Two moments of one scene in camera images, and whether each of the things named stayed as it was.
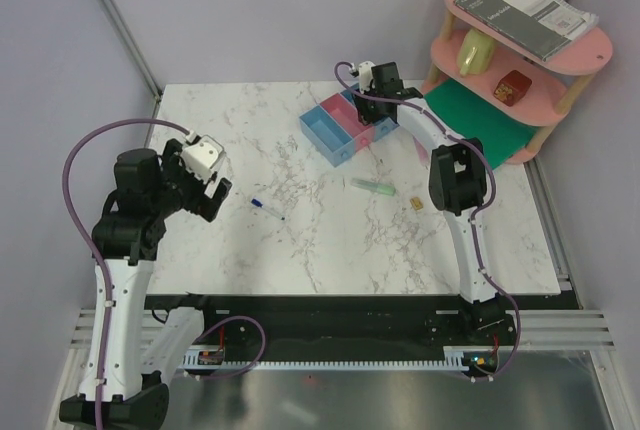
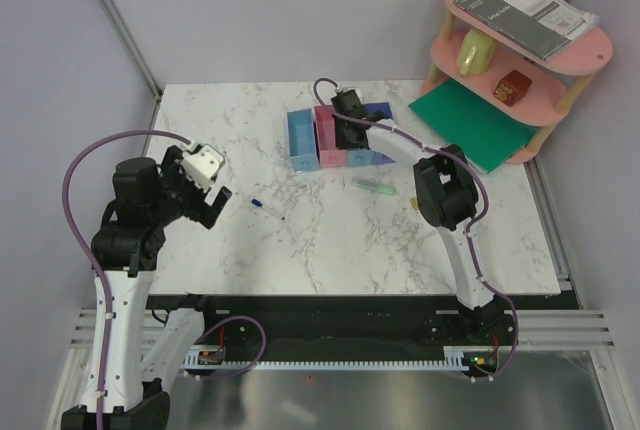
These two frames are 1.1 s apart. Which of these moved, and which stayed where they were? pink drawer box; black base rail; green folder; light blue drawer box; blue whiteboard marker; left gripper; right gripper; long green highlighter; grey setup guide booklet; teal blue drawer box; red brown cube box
Moved: light blue drawer box; right gripper; teal blue drawer box; pink drawer box
Stayed: blue whiteboard marker; grey setup guide booklet; left gripper; red brown cube box; long green highlighter; black base rail; green folder
